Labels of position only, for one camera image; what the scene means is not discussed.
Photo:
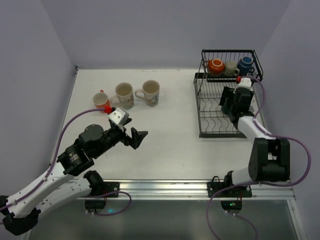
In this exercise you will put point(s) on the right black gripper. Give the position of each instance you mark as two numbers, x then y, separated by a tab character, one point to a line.
229	103

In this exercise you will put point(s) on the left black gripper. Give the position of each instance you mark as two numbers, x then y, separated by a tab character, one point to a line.
127	136

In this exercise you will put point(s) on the cream floral mug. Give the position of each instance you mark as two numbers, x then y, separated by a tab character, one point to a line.
124	96

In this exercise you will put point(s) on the salmon orange mug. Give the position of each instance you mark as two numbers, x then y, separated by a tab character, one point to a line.
102	102

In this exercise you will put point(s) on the tall floral white mug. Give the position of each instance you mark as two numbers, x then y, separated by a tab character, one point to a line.
149	93

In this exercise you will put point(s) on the dark teal mug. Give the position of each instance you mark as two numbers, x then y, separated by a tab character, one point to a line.
226	106

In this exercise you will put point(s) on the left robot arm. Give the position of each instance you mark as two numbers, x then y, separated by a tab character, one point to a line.
69	178

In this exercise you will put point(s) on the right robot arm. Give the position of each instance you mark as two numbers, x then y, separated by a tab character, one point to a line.
270	156

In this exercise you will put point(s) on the beige mug upper shelf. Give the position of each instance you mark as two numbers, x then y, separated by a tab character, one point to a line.
231	69

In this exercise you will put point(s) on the orange round mug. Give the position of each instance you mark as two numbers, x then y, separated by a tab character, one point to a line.
215	67

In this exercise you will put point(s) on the blue mug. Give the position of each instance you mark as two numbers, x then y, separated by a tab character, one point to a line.
245	66

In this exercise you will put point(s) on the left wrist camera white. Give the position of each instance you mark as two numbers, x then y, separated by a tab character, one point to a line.
118	117

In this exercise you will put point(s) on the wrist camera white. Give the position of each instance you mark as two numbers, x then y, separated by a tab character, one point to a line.
118	117
244	82

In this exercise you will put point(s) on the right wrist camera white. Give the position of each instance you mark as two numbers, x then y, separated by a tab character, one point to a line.
244	82

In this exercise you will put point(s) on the black wire dish rack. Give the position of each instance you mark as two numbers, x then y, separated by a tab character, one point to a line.
212	120

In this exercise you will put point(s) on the aluminium mounting rail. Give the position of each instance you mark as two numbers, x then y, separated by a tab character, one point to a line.
156	190

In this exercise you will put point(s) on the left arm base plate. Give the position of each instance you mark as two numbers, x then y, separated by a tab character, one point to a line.
111	187

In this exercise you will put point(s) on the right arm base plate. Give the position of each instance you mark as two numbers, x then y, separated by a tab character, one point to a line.
216	184

